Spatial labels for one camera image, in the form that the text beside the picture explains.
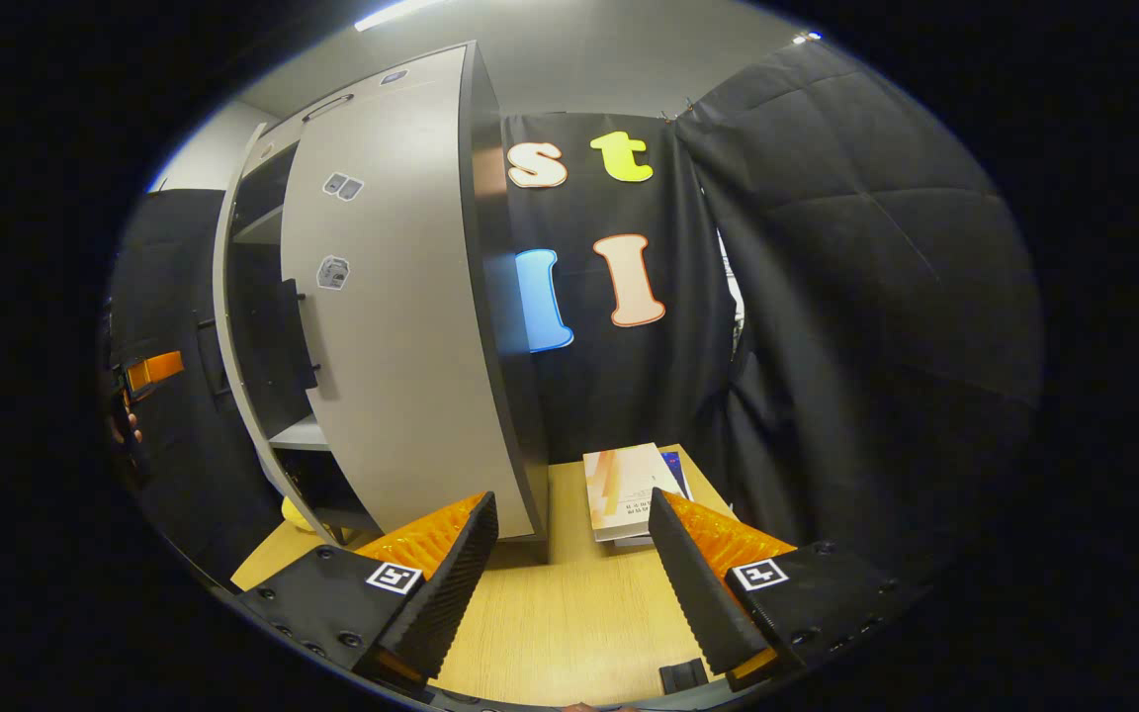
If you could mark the white cabinet shelf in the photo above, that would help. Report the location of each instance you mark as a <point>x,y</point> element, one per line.
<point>303,435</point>
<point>258,227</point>

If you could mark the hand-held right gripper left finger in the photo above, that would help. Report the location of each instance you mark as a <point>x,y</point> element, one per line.
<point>451,593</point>

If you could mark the ceiling light panel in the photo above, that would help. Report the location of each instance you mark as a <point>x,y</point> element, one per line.
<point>807,38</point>

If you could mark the yellow object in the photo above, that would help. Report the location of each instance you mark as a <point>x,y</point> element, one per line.
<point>295,516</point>

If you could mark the white and grey cabinet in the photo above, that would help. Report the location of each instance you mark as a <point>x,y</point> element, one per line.
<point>498,326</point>

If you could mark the orange and white book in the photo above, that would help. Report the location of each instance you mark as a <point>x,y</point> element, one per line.
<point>624,489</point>

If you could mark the small black block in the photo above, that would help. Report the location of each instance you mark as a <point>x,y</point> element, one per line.
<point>683,676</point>

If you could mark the black backdrop cloth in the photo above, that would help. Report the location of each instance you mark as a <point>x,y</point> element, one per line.
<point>174,475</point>
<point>827,297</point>

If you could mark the blue book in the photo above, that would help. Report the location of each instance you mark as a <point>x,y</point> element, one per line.
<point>676,473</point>

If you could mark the white cabinet drawer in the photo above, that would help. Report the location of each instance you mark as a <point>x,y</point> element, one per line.
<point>362,94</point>

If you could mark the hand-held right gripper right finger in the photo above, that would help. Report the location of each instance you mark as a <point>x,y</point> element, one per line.
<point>693,593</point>

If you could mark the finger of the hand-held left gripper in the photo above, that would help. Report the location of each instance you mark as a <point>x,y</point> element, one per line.
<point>159,368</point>

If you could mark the white cabinet door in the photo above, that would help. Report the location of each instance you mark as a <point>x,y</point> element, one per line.
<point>401,346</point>

